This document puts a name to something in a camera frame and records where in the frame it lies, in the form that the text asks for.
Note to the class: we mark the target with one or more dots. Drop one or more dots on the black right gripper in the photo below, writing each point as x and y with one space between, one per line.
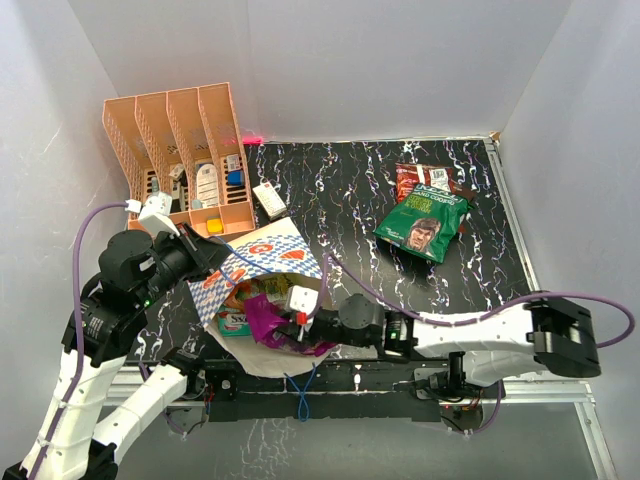
298 332

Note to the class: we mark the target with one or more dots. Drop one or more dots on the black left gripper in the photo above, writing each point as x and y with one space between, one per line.
206 253

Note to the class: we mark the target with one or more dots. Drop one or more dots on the purple snack bag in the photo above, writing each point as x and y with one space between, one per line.
261 315

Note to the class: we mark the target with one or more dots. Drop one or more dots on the orange snack packet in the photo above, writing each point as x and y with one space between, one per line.
240 293

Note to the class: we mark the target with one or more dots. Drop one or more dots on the teal foxs candy bag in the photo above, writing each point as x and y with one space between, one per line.
233 323

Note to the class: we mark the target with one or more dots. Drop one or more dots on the blue checkered paper bag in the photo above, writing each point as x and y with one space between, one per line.
277 248

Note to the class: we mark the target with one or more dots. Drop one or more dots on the green snack bag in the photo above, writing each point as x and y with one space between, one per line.
424 222

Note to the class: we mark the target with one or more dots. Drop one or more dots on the red doritos bag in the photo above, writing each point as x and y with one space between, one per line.
410 175

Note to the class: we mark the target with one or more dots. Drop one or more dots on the brown kettle chips bag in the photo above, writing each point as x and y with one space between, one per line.
466 193

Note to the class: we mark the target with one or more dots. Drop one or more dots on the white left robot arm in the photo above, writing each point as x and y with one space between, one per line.
135 271

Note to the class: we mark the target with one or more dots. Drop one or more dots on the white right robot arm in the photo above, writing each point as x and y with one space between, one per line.
544 332

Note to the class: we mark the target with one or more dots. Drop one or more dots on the yellow object in organizer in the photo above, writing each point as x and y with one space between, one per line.
214 226

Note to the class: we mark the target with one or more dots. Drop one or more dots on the yellow green snack packet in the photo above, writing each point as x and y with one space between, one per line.
276 287

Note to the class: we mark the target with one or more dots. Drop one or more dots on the white label bottle in organizer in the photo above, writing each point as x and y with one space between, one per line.
207 189

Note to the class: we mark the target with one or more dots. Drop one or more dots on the blue item in organizer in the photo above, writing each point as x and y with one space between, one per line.
236 178

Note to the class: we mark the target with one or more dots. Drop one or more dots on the small white red box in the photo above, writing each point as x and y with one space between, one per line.
269 200

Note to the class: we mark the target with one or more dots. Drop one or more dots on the white tube in organizer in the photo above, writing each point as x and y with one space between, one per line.
155 187

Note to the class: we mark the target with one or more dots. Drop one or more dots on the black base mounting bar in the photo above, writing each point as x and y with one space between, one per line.
336 389

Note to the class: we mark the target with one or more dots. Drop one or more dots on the orange plastic file organizer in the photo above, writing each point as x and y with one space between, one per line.
168 134

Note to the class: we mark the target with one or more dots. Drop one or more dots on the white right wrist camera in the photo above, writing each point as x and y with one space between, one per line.
302 300

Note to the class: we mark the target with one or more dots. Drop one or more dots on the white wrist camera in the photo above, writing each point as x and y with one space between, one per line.
302 300
153 214

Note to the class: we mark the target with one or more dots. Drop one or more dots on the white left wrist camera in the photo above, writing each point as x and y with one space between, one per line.
153 214

